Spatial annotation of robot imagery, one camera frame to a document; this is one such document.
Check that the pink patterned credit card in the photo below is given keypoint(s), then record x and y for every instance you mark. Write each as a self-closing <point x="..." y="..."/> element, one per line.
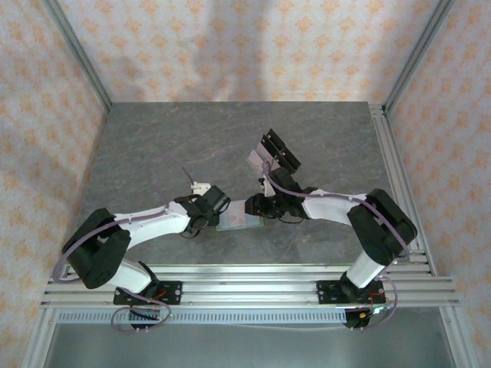
<point x="236" y="214"/>

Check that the pale green card holder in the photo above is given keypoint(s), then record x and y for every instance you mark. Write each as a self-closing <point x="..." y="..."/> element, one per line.
<point x="251" y="221"/>

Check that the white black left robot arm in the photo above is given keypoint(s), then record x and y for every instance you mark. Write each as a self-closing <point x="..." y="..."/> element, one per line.
<point x="153" y="226"/>

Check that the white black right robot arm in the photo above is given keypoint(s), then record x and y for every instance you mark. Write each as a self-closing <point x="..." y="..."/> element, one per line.
<point x="330" y="209"/>

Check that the grey metal panel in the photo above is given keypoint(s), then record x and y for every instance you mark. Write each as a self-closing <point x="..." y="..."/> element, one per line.
<point x="249" y="347"/>

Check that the orange patterned backdrop cloth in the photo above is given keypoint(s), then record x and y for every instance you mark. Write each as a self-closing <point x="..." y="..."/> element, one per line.
<point x="245" y="38"/>

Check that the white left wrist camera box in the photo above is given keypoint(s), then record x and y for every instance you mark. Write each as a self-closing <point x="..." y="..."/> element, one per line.
<point x="200" y="187"/>

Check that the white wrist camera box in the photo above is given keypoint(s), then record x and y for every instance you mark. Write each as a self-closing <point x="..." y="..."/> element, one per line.
<point x="200" y="187"/>
<point x="265" y="187"/>

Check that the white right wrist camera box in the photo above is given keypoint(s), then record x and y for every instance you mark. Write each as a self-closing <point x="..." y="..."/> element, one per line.
<point x="265" y="187"/>

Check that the aluminum extrusion mounting rail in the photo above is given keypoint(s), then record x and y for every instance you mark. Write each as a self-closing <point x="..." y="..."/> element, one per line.
<point x="249" y="285"/>

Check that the aluminum extrusion table rail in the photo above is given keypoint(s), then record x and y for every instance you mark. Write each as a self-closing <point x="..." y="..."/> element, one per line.
<point x="395" y="180"/>

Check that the aluminum frame post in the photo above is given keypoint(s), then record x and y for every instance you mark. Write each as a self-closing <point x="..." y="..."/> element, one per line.
<point x="80" y="57"/>
<point x="458" y="337"/>
<point x="38" y="337"/>
<point x="416" y="53"/>

